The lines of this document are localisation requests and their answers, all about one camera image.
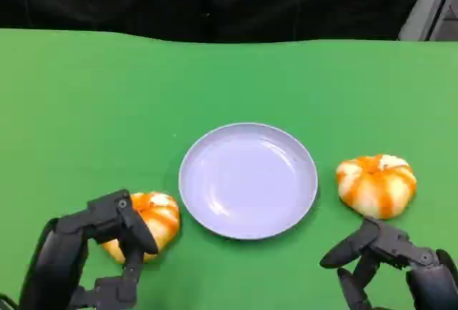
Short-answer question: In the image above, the orange and white bread roll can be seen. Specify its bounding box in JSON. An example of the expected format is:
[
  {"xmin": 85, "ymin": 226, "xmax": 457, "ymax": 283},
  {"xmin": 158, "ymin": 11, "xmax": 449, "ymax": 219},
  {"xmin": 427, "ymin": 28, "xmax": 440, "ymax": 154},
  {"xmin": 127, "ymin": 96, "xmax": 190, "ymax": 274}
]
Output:
[
  {"xmin": 335, "ymin": 154, "xmax": 418, "ymax": 221},
  {"xmin": 102, "ymin": 191, "xmax": 181, "ymax": 265}
]

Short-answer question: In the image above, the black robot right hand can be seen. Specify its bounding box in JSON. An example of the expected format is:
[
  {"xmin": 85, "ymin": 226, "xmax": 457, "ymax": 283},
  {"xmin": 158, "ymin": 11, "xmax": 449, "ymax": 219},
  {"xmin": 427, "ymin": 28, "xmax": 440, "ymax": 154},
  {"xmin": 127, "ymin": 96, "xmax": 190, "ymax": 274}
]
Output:
[{"xmin": 319, "ymin": 216, "xmax": 458, "ymax": 310}]

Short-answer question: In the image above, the green table cloth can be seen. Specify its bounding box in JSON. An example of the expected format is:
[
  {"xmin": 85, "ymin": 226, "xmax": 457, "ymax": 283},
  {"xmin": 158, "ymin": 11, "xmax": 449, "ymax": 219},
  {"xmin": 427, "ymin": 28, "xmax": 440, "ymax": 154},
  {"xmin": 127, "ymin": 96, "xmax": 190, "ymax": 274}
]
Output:
[{"xmin": 0, "ymin": 28, "xmax": 458, "ymax": 310}]

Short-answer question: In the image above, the lilac plate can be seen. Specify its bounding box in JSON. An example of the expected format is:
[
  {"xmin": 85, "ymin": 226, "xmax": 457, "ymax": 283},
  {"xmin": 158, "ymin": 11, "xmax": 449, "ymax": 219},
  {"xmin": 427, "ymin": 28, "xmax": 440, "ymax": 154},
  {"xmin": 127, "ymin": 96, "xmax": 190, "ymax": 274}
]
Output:
[{"xmin": 178, "ymin": 122, "xmax": 319, "ymax": 241}]

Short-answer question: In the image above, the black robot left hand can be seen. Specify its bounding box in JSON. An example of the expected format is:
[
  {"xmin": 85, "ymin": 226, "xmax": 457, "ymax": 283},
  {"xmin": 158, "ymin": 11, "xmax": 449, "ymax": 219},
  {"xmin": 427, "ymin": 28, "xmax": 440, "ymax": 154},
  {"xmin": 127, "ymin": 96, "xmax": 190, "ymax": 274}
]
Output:
[{"xmin": 17, "ymin": 188, "xmax": 160, "ymax": 310}]

